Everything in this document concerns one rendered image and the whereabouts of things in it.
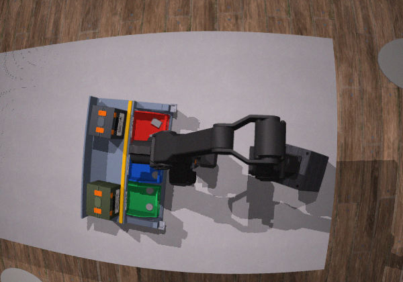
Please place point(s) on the grey metal bin shelf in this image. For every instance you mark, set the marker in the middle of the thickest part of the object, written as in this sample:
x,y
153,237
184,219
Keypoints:
x,y
102,157

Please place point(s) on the blue open bin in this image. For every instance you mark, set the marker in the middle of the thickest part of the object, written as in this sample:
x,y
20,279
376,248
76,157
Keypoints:
x,y
143,173

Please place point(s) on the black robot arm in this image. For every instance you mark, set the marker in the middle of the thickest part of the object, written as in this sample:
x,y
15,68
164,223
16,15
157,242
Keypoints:
x,y
169,149

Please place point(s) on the red open bin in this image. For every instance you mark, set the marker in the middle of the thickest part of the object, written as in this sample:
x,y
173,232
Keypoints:
x,y
142,126

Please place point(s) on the olive green case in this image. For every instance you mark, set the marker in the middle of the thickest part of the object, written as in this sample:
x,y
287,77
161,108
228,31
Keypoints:
x,y
103,199

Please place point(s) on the green bin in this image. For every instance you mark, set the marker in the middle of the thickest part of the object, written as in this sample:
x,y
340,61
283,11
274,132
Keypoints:
x,y
137,198

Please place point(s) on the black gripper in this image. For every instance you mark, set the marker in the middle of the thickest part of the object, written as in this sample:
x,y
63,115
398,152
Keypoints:
x,y
207,161

